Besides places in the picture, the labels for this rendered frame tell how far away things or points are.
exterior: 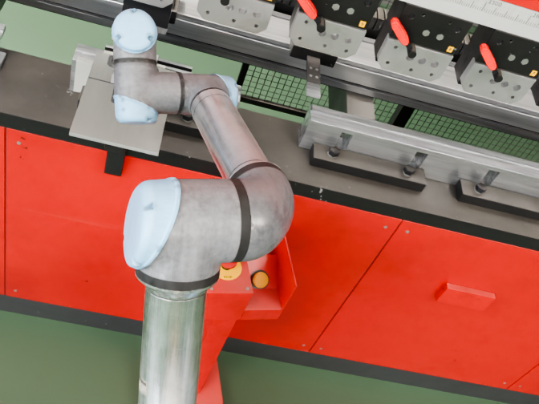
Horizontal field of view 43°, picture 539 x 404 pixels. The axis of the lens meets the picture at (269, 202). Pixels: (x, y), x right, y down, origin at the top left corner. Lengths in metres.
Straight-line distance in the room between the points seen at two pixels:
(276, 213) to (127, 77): 0.43
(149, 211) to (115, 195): 0.88
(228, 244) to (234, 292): 0.63
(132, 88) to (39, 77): 0.53
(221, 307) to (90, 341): 0.81
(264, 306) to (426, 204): 0.49
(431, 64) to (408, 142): 0.25
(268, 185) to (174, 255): 0.16
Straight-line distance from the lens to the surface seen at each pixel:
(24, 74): 1.72
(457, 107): 2.00
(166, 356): 0.97
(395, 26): 1.43
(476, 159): 1.81
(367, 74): 1.89
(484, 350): 2.35
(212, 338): 1.80
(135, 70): 1.22
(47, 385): 2.21
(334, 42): 1.49
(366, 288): 1.99
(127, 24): 1.22
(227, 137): 1.08
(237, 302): 1.55
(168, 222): 0.86
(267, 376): 2.34
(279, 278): 1.63
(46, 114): 1.63
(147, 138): 1.43
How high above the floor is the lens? 2.02
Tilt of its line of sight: 47 degrees down
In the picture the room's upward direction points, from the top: 25 degrees clockwise
